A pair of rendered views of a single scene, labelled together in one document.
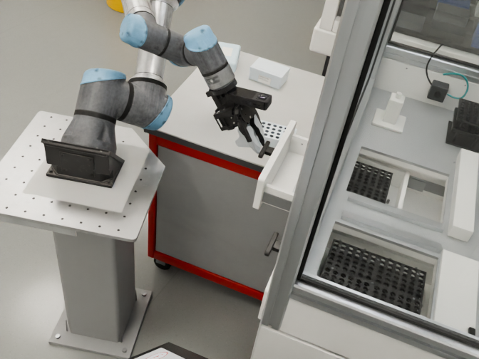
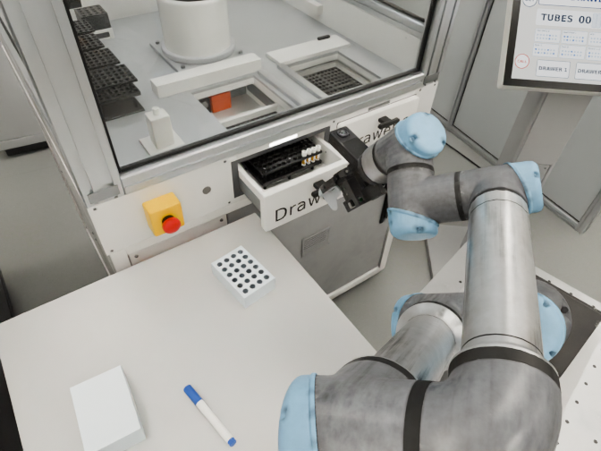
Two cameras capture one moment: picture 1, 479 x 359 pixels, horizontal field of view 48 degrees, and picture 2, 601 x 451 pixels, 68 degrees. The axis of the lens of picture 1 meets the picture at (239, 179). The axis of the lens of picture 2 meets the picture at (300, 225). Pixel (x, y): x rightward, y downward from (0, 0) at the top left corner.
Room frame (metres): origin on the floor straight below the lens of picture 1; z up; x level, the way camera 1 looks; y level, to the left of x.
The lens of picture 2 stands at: (1.80, 0.38, 1.57)
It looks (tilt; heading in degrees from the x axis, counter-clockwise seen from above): 46 degrees down; 218
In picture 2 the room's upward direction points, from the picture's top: 3 degrees clockwise
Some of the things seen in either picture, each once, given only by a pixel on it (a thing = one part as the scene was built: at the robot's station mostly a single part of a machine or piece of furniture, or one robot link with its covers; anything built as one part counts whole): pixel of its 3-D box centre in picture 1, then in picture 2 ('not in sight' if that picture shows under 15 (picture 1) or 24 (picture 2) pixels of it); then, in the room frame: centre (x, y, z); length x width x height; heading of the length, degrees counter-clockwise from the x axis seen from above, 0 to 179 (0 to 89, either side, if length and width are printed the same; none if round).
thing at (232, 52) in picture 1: (226, 56); not in sight; (1.84, 0.13, 0.78); 0.15 x 0.10 x 0.04; 179
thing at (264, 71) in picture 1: (269, 73); (108, 412); (1.76, -0.04, 0.79); 0.13 x 0.09 x 0.05; 71
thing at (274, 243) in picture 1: (276, 245); (385, 121); (0.82, -0.11, 0.91); 0.07 x 0.04 x 0.01; 165
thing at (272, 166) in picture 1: (275, 162); (314, 191); (1.15, -0.09, 0.87); 0.29 x 0.02 x 0.11; 165
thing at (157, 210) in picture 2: not in sight; (165, 215); (1.44, -0.28, 0.88); 0.07 x 0.05 x 0.07; 165
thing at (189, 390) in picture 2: not in sight; (208, 414); (1.65, 0.08, 0.77); 0.14 x 0.02 x 0.02; 85
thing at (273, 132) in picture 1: (275, 136); (242, 276); (1.40, -0.09, 0.78); 0.12 x 0.08 x 0.04; 82
